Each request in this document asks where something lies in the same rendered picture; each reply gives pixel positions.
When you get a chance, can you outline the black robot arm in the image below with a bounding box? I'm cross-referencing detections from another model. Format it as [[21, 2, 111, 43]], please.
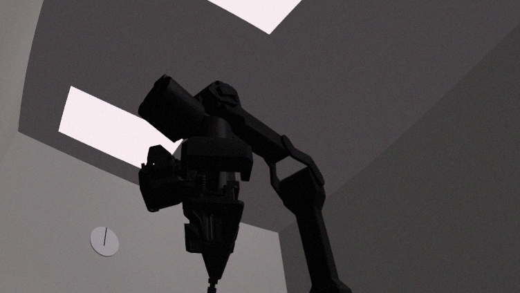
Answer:
[[138, 74, 352, 293]]

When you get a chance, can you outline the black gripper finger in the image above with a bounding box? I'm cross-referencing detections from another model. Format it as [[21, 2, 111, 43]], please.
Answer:
[[183, 198, 245, 277], [185, 223, 239, 280]]

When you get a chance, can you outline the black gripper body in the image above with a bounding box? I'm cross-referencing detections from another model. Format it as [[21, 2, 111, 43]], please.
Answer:
[[180, 136, 253, 200]]

